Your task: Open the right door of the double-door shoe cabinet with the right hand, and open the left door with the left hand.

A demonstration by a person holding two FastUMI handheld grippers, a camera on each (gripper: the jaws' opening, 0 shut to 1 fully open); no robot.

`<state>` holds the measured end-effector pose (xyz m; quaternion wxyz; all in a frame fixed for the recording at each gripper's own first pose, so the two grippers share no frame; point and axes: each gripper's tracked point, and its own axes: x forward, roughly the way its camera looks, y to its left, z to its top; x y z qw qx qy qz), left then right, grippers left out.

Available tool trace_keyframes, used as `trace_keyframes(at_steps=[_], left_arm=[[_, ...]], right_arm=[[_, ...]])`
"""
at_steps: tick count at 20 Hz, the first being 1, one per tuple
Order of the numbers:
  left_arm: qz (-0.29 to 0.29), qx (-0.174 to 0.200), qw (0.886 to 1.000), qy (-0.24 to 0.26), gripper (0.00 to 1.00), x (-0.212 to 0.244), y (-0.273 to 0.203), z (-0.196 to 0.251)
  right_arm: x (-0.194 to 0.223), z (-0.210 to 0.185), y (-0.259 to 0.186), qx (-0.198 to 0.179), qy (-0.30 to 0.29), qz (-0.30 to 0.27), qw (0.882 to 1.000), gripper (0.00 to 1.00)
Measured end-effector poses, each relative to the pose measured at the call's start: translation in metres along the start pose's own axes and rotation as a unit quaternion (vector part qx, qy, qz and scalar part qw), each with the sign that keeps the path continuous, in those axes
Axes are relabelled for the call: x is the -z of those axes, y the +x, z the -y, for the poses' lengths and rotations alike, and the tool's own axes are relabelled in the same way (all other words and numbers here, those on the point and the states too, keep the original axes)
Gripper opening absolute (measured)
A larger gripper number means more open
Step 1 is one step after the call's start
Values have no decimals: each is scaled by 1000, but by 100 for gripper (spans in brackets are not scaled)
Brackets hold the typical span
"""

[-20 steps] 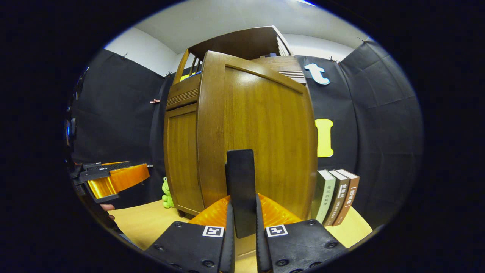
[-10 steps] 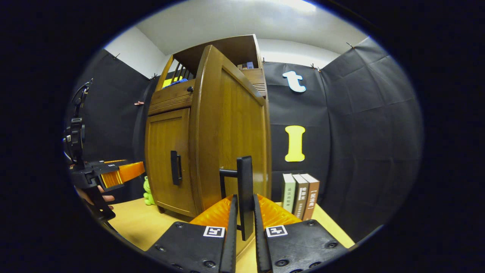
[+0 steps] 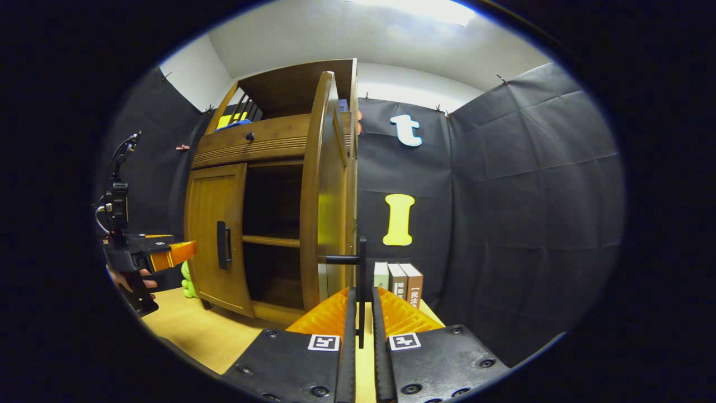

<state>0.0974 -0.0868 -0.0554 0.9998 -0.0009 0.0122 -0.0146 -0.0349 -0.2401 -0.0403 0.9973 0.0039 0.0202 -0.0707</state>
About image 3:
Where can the wooden cabinet door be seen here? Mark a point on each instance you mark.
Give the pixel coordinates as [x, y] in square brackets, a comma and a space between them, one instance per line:
[207, 224]
[330, 184]

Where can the tan spine book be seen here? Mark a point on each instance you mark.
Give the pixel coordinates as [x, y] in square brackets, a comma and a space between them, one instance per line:
[413, 286]

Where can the wooden inner shelf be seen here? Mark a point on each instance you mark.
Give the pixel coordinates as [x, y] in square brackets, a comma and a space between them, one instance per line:
[271, 241]

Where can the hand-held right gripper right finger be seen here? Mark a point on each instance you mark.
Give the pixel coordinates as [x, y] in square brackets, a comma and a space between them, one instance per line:
[383, 347]

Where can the green toy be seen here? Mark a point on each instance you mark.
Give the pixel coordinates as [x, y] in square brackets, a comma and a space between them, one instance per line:
[187, 280]

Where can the white spine book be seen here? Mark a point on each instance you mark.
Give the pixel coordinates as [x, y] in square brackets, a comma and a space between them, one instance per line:
[381, 275]

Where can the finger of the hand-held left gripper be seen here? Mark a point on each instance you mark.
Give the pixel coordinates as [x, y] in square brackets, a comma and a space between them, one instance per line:
[176, 254]
[154, 239]

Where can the wooden double-door shoe cabinet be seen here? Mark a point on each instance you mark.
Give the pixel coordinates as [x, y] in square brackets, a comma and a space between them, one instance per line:
[291, 84]

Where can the wooden cabinet drawer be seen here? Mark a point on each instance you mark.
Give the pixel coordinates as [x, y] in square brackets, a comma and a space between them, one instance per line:
[268, 143]

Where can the black backdrop cloth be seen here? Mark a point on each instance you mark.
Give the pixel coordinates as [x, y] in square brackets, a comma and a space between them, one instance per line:
[503, 196]

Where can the blue cloth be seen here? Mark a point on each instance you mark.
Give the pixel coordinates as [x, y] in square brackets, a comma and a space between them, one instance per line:
[235, 124]

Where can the brown spine book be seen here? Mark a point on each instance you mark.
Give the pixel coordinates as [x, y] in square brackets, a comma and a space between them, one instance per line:
[396, 282]

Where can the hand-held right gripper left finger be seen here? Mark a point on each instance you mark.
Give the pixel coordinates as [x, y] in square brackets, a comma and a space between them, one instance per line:
[347, 347]

